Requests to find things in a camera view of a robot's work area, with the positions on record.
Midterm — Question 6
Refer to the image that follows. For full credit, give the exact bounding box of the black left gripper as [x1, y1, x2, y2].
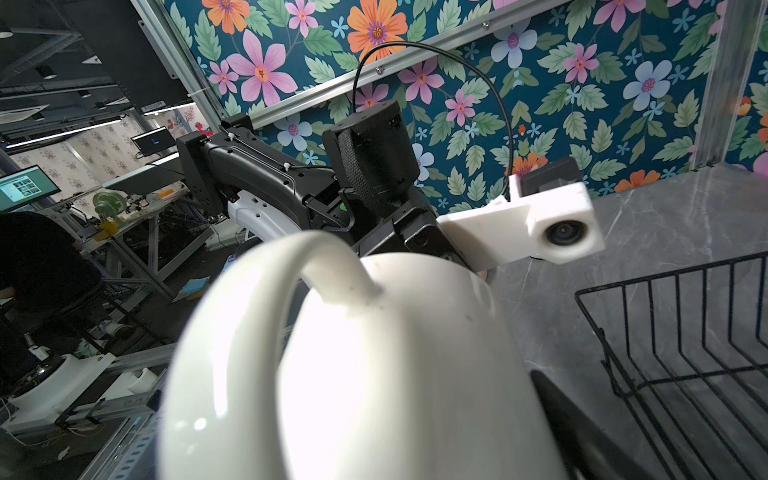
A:
[353, 207, 468, 267]

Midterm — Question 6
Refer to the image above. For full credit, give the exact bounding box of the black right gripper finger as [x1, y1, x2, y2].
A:
[530, 370, 652, 480]

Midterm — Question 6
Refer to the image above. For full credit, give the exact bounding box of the white mug red inside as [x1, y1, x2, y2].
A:
[158, 232, 567, 479]

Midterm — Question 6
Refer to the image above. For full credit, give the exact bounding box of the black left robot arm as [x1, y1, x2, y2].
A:
[176, 100, 466, 265]

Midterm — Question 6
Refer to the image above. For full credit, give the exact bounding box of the computer monitor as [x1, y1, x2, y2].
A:
[0, 165, 61, 213]

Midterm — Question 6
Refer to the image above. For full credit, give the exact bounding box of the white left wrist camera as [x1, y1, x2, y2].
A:
[437, 157, 605, 272]

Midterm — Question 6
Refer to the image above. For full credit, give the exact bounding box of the black wire dish rack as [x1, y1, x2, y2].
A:
[575, 253, 767, 479]

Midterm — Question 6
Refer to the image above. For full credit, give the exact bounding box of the black camera cable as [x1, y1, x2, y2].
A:
[350, 40, 516, 199]

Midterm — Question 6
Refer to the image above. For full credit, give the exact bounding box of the aluminium frame post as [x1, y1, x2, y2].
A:
[689, 0, 767, 171]

